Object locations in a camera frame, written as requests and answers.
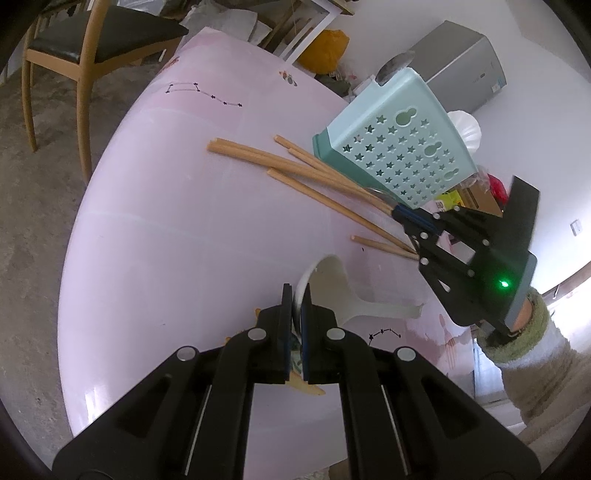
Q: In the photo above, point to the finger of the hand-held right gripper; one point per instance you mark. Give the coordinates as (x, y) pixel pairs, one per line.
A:
(431, 258)
(415, 217)

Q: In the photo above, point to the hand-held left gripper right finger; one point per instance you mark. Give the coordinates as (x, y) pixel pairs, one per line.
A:
(307, 332)

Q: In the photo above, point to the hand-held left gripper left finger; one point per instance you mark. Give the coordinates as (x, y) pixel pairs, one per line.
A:
(286, 323)

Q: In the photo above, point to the wooden chopstick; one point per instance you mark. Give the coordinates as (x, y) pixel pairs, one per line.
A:
(258, 160)
(378, 246)
(309, 161)
(249, 148)
(304, 154)
(323, 202)

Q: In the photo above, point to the white ceramic spoon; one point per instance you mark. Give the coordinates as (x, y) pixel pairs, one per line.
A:
(332, 286)

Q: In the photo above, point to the teal plastic utensil basket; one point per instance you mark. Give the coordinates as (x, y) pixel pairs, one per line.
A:
(401, 152)

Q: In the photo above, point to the cardboard box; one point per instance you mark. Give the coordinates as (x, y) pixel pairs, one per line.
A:
(480, 201)

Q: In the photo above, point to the red plastic bag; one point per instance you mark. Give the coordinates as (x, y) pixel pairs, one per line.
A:
(497, 185)

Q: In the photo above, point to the white pleated plastic object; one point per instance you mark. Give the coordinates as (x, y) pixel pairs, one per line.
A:
(467, 131)

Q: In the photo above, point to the pink printed tablecloth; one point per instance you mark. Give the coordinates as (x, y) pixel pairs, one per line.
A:
(184, 240)

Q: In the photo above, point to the silver refrigerator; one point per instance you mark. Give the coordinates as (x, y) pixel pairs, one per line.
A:
(457, 69)

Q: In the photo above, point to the dark green bag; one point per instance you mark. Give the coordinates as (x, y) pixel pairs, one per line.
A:
(337, 83)

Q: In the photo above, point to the yellow plastic bag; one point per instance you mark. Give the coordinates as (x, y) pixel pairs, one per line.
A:
(325, 48)

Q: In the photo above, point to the white metal table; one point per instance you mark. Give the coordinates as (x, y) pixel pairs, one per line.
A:
(318, 27)

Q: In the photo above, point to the white sack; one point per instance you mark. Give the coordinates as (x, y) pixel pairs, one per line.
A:
(231, 23)

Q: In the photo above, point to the wooden chair with dark seat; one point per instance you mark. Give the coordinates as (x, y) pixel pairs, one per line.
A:
(115, 32)

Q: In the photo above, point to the white wall switch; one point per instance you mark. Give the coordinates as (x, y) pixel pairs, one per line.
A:
(576, 228)

